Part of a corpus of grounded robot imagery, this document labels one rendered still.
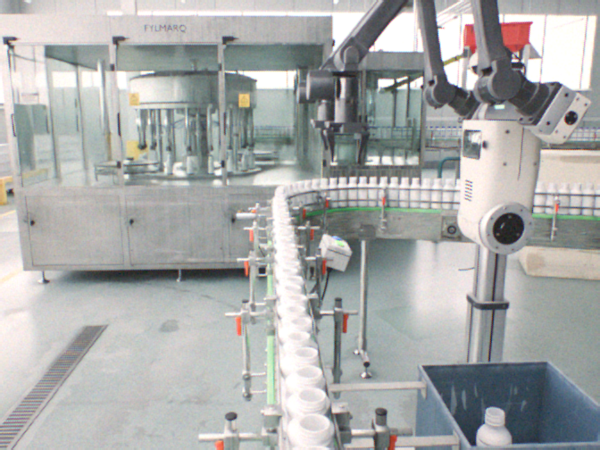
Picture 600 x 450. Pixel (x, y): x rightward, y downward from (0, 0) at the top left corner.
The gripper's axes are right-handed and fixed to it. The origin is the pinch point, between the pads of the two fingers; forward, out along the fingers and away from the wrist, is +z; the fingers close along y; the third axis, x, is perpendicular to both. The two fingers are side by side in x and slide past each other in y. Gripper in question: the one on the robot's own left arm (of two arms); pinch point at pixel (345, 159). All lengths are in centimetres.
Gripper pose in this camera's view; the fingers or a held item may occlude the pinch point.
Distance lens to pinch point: 130.2
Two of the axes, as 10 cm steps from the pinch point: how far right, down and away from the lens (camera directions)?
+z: -0.2, 9.8, 2.0
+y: 10.0, 0.1, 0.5
